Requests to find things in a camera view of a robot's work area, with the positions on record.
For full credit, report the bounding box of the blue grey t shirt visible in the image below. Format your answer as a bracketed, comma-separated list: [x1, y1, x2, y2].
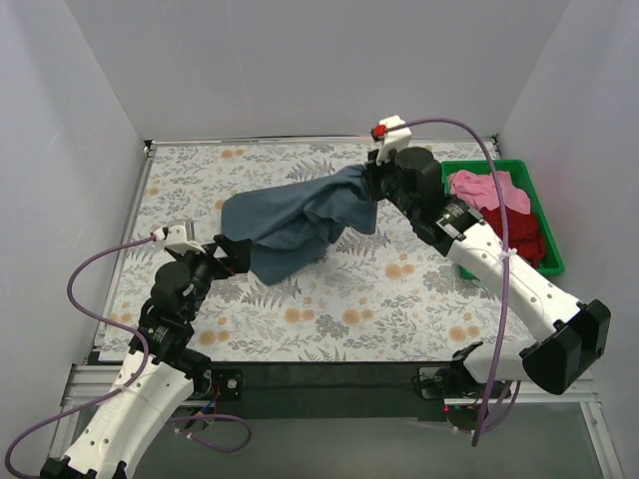
[221, 165, 377, 285]

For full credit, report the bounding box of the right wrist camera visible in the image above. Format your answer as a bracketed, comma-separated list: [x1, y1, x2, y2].
[370, 115, 412, 166]

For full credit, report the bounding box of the red t shirt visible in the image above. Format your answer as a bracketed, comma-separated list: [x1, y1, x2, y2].
[505, 208, 546, 268]

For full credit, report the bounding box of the aluminium frame rail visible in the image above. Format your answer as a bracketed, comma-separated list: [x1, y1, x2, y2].
[42, 361, 623, 479]

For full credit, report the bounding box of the green plastic bin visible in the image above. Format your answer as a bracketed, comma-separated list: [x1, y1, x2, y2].
[441, 160, 564, 277]

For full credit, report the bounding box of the pink t shirt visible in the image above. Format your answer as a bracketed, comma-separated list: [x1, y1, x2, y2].
[447, 170, 531, 215]

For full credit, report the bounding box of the floral table mat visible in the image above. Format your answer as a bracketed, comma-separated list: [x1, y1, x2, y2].
[92, 141, 570, 363]

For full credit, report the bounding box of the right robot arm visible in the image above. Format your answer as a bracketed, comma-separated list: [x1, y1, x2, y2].
[364, 147, 611, 395]

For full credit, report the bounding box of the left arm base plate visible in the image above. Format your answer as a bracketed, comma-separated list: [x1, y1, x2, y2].
[189, 368, 244, 401]

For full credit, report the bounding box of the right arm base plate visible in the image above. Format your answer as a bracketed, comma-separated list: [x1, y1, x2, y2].
[408, 366, 513, 400]

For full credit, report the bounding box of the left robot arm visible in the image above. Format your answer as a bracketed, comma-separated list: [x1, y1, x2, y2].
[40, 235, 252, 478]

